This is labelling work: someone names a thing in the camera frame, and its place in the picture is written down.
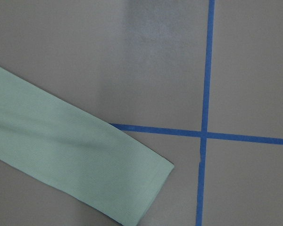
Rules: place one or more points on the sage green long-sleeve shirt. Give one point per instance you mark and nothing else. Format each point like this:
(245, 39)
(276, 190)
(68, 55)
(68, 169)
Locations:
(77, 153)

